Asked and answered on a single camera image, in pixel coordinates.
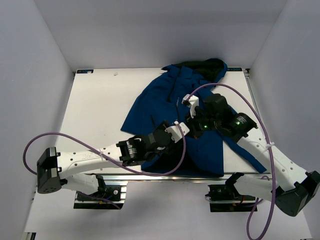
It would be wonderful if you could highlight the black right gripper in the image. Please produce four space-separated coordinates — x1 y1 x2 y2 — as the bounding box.
184 107 220 140

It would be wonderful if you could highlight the blue and black jacket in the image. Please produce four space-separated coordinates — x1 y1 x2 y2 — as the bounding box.
121 58 266 178

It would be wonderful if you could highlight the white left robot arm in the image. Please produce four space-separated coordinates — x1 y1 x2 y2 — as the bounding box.
36 121 190 200

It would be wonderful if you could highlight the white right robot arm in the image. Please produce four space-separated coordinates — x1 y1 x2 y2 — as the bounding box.
182 93 320 217

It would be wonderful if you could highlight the right blue table label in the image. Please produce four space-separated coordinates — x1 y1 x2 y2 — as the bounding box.
227 67 243 72

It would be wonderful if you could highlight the blue table label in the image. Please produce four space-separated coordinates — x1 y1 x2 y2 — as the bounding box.
76 69 94 74
227 67 243 72

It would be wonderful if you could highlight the left blue table label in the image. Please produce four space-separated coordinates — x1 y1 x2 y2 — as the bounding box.
76 69 94 74

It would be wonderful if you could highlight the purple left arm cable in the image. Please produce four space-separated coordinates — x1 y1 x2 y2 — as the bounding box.
22 121 187 210

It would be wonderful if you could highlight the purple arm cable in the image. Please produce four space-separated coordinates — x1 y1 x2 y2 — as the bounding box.
183 83 278 240
22 121 187 210

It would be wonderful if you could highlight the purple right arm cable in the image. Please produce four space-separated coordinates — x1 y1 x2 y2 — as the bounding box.
183 83 278 240

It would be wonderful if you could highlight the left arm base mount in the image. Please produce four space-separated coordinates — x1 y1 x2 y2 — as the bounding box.
73 175 128 210

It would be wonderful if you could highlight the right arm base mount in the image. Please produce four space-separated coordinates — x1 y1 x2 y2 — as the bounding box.
205 184 256 213

